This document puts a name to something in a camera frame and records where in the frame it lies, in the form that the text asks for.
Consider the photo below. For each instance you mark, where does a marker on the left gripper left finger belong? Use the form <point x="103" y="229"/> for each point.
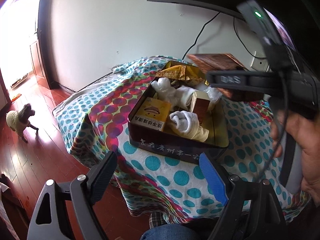
<point x="50" y="218"/>

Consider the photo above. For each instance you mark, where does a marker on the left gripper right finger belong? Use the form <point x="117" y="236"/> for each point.
<point x="250" y="209"/>

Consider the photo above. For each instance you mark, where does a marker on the clear plastic bag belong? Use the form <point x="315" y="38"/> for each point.
<point x="214" y="94"/>

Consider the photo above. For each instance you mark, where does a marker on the tan brown medicine box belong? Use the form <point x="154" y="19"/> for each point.
<point x="199" y="104"/>

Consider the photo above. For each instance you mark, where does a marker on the golden yellow snack packet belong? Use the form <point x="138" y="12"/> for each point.
<point x="190" y="75"/>

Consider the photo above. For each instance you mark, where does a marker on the grey white sock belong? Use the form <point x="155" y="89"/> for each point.
<point x="183" y="95"/>

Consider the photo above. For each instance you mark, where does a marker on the white sock pair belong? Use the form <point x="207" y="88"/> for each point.
<point x="165" y="91"/>

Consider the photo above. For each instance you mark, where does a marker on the person's right hand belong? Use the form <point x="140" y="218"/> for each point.
<point x="306" y="134"/>

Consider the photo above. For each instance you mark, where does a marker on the small dog in sweater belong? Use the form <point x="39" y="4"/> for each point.
<point x="18" y="121"/>

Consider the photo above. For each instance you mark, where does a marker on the colourful polka dot tablecloth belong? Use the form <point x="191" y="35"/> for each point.
<point x="159" y="171"/>

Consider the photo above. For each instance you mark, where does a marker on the white wall socket plate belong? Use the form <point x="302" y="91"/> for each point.
<point x="259" y="62"/>

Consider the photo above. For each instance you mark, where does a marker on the dark door frame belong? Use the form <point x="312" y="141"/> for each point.
<point x="44" y="34"/>

